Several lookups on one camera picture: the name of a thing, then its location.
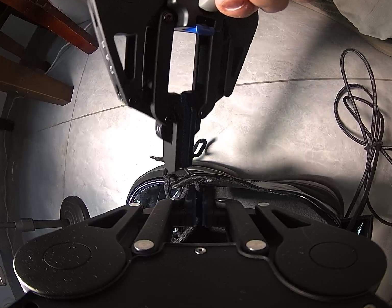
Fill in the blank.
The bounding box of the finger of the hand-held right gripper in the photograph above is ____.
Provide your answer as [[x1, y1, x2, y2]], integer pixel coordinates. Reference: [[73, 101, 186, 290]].
[[114, 16, 180, 171], [180, 16, 259, 169]]

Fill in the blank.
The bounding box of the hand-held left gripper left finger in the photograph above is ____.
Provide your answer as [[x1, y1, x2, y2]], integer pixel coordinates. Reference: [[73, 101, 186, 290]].
[[87, 194, 199, 253]]

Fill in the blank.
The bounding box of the dark red wooden chair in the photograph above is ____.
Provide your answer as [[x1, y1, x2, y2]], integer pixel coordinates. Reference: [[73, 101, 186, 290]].
[[0, 0, 99, 106]]

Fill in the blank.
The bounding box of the black braided cable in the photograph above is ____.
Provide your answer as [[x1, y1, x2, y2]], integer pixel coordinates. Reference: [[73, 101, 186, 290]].
[[333, 49, 392, 229]]

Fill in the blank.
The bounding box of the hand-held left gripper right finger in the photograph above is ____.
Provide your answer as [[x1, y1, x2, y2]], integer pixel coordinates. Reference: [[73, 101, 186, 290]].
[[197, 189, 312, 254]]

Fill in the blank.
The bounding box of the person's worn grey shoe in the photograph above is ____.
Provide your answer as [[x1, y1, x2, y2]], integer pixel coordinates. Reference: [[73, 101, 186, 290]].
[[359, 34, 392, 59]]

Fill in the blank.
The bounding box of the black round-base stand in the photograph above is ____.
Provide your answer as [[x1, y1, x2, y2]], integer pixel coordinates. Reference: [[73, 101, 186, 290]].
[[0, 195, 89, 232]]

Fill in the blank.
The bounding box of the black glossy leather shoe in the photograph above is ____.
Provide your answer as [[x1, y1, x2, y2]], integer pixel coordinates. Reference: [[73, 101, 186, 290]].
[[127, 161, 374, 243]]

